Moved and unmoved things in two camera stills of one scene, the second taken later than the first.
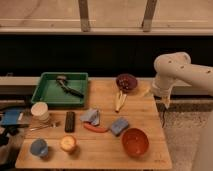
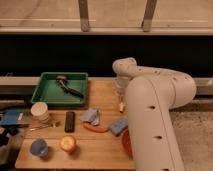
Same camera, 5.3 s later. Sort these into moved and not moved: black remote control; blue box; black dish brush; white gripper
Moved: white gripper
Not moved: black remote control; black dish brush; blue box
